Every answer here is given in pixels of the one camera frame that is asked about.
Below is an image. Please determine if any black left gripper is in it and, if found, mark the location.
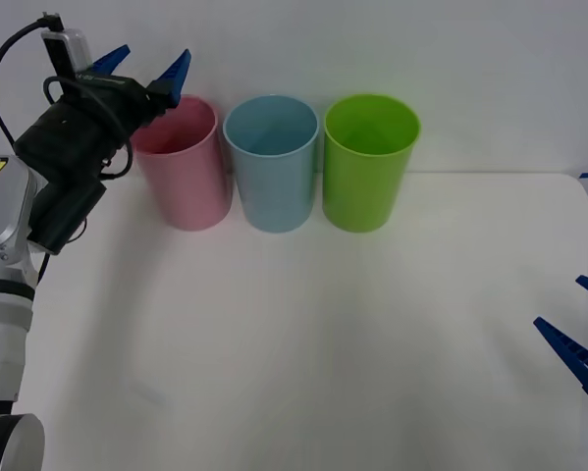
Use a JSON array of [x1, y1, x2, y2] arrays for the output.
[[50, 44, 192, 146]]

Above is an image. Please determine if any pink plastic bin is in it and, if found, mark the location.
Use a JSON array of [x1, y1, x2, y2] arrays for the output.
[[129, 95, 235, 233]]

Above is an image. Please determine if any pale blue plastic bin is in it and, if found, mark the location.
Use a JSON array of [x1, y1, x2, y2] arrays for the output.
[[222, 94, 321, 235]]

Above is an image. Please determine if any green plastic bin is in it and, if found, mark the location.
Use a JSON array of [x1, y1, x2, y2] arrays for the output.
[[321, 93, 422, 234]]

